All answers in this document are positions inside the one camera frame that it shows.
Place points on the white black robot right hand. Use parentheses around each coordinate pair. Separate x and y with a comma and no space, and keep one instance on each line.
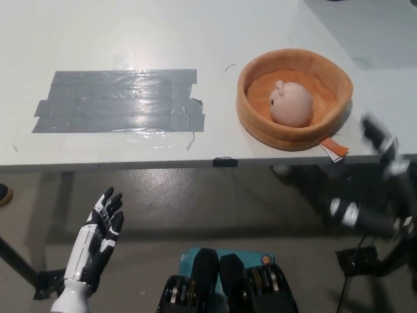
(387,146)

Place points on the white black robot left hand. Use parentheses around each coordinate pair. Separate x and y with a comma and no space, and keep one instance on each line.
(85,241)

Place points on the pink plush dumpling toy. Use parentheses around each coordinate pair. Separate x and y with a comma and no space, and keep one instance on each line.
(291,104)

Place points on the orange plush basket plate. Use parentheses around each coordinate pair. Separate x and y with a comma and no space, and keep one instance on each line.
(257,125)

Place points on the black teal robot torso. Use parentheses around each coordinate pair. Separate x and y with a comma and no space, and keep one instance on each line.
(228,287)

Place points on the black slanted table leg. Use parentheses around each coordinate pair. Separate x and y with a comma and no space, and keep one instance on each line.
(18,256)

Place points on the dark shoe with tan sole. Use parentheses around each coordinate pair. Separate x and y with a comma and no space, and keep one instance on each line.
(5,195)

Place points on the small black tape piece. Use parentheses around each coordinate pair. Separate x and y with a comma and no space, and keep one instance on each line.
(224,162)

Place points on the grey duct tape patch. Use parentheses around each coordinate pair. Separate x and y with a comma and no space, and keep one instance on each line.
(123,101)

